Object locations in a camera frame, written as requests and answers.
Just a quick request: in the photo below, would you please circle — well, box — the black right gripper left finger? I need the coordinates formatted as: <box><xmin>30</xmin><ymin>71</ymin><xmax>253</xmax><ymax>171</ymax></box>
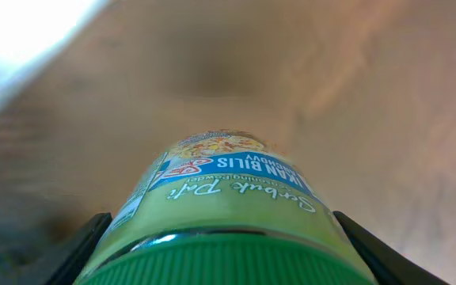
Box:
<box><xmin>45</xmin><ymin>213</ymin><xmax>112</xmax><ymax>285</ymax></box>

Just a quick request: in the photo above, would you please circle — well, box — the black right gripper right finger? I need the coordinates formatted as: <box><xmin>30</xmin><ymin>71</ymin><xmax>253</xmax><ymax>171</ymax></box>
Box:
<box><xmin>333</xmin><ymin>211</ymin><xmax>448</xmax><ymax>285</ymax></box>

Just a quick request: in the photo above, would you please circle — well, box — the green lid seasoning jar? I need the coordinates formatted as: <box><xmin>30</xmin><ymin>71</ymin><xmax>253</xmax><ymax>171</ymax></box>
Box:
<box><xmin>77</xmin><ymin>130</ymin><xmax>376</xmax><ymax>284</ymax></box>

